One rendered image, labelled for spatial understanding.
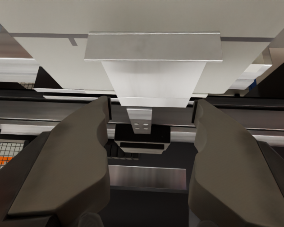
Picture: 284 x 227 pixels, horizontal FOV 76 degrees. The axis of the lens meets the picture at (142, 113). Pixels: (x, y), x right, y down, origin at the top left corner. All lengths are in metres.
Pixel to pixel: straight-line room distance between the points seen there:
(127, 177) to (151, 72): 0.11
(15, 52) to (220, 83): 0.23
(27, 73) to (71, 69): 0.12
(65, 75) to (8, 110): 0.40
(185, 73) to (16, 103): 0.48
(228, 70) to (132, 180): 0.14
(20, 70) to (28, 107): 0.27
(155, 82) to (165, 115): 0.28
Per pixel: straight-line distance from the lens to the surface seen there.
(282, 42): 0.39
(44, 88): 0.24
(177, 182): 0.20
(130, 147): 0.40
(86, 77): 0.19
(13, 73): 0.30
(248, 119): 0.51
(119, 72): 0.17
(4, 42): 0.28
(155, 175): 0.20
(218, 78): 0.19
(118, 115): 0.46
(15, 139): 0.73
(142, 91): 0.20
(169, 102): 0.23
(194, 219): 0.73
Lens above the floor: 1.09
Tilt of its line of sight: 19 degrees down
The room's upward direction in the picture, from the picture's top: 177 degrees counter-clockwise
